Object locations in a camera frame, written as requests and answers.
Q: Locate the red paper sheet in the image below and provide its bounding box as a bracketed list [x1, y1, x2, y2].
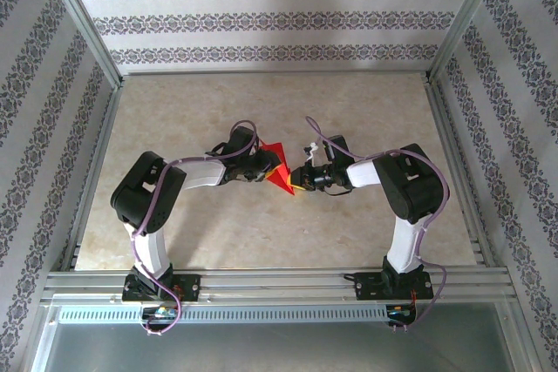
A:
[259, 139, 296, 197]

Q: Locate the grey metal sheet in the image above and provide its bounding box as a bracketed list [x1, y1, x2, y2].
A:
[28, 301, 540, 372]

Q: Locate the aluminium back rail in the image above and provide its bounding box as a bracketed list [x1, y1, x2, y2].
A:
[119, 67, 431, 79]

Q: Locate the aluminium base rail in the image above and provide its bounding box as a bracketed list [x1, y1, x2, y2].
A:
[41, 267, 516, 306]

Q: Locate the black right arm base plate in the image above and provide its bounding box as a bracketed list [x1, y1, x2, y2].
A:
[353, 271, 435, 302]

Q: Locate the slotted grey cable duct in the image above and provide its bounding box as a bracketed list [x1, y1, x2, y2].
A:
[56, 305, 390, 325]

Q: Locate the aluminium right side rail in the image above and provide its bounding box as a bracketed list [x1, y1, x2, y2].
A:
[423, 78, 509, 269]

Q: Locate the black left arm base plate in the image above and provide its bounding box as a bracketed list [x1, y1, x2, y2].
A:
[121, 273, 202, 303]

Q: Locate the aluminium left side rail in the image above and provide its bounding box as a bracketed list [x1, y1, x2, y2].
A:
[58, 82, 123, 272]

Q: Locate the aluminium right corner post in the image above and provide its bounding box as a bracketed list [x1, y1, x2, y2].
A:
[425, 0, 510, 85]

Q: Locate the aluminium corner post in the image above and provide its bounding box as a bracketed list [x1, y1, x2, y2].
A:
[37, 0, 124, 91]
[425, 0, 510, 85]

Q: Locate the aluminium left corner post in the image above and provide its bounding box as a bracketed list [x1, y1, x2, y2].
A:
[37, 0, 124, 91]

